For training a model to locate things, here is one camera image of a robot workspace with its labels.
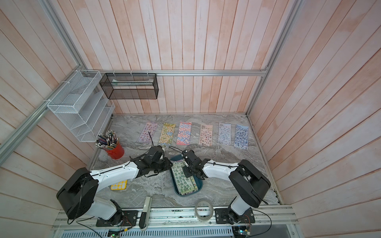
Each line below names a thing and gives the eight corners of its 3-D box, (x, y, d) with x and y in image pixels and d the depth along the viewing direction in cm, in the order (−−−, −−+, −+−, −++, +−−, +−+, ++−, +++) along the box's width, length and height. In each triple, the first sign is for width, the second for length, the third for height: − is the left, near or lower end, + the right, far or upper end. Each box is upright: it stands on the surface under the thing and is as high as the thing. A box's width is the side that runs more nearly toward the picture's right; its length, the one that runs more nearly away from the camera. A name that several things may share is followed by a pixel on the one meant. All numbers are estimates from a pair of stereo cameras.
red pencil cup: (106, 160, 96) (92, 145, 82) (112, 146, 103) (100, 130, 89) (122, 160, 96) (110, 145, 82) (126, 146, 103) (116, 130, 89)
